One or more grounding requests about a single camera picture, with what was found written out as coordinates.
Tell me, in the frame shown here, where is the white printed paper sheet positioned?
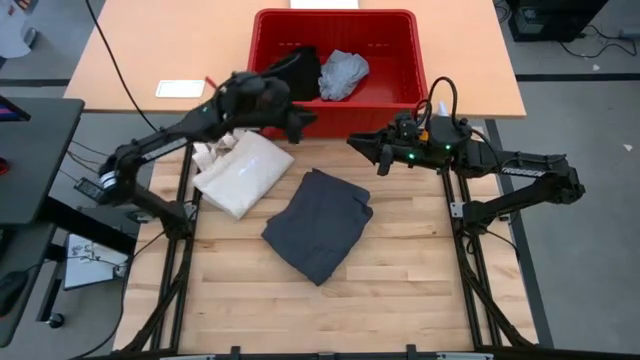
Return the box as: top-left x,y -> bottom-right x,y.
63,233 -> 130,291

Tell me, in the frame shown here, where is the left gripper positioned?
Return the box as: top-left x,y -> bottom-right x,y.
252,97 -> 319,147

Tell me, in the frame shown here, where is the black looped camera cable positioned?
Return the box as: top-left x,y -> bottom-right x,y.
426,75 -> 459,121

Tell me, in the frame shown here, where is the black side desk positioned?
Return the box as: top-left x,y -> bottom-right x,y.
0,97 -> 86,349

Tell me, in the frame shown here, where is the dark laptop screen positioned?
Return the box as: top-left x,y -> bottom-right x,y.
0,94 -> 31,123

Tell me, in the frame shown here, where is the white grey floor appliance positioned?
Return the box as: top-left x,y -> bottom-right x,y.
0,0 -> 40,59

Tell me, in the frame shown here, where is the black power adapter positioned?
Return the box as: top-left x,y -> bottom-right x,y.
73,177 -> 105,202

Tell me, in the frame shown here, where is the white rectangular pad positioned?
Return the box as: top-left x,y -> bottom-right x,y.
155,79 -> 206,99

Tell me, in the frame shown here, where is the red plastic laundry bin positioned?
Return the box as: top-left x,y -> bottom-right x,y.
247,8 -> 430,140

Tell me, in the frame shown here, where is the white flat box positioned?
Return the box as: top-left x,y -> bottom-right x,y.
289,0 -> 360,10

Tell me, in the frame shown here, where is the light grey t-shirt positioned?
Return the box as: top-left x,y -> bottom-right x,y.
317,48 -> 371,102

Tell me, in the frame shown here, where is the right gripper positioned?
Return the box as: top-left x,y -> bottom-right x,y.
346,130 -> 430,178

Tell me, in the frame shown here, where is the black cable across desk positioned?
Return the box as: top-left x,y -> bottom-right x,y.
83,0 -> 162,137

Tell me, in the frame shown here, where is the black computer mouse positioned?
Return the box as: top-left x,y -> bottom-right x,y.
0,269 -> 29,317

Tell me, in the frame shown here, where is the black garment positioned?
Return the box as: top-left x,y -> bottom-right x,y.
269,45 -> 322,102

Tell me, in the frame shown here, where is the white folded cloth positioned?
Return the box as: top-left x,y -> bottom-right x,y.
191,128 -> 296,221

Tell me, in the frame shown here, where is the peach laminate desk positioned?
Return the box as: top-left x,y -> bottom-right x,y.
63,0 -> 527,120

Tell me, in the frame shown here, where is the black computer tower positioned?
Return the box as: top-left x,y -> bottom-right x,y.
507,0 -> 610,44

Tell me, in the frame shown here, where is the dark grey garment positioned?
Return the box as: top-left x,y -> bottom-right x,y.
260,168 -> 375,287

